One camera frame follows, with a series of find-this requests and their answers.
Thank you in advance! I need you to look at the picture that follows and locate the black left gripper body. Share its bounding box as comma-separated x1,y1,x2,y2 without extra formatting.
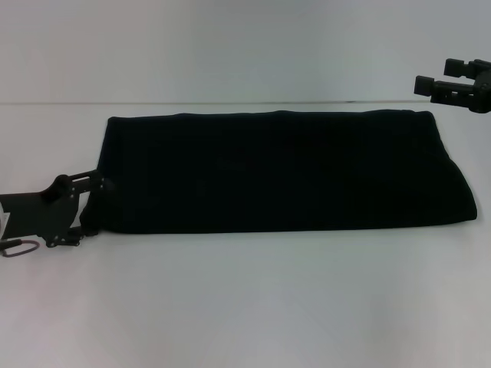
0,173,92,249

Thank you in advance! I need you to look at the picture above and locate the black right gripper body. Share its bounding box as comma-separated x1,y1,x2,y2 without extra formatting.
466,58,491,115

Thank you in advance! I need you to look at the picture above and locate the black shirt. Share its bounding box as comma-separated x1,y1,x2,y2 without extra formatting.
81,110,481,236

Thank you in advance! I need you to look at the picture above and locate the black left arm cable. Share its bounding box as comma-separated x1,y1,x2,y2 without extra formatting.
0,238,40,258

